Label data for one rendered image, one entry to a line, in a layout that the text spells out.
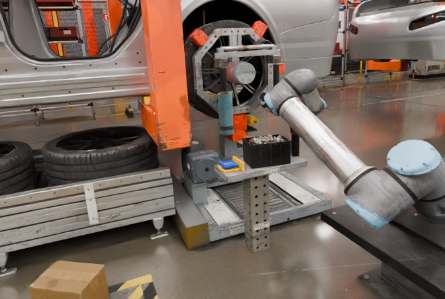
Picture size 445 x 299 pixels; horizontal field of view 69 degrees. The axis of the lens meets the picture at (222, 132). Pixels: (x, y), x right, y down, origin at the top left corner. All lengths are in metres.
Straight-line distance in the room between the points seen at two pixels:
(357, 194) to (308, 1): 1.65
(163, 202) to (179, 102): 0.57
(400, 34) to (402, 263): 3.20
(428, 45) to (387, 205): 2.98
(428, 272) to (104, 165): 1.47
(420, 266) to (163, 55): 1.29
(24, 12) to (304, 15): 2.67
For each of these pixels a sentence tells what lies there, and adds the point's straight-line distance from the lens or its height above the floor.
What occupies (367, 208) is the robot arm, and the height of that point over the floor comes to 0.45.
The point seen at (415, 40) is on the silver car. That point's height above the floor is 0.99.
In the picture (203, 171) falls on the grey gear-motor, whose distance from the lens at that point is 1.91.
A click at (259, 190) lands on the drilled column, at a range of 1.59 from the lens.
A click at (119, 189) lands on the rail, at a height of 0.33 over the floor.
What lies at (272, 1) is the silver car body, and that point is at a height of 1.30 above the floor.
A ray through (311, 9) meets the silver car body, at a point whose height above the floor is 1.24.
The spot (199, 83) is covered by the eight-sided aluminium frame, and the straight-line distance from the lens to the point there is 2.03.
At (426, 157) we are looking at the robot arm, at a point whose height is 0.63.
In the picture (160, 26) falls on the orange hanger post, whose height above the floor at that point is 1.11.
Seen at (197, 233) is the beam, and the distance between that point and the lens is 1.76.
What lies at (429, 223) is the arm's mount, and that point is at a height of 0.35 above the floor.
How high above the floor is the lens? 1.00
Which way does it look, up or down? 14 degrees down
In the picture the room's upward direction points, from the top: 3 degrees counter-clockwise
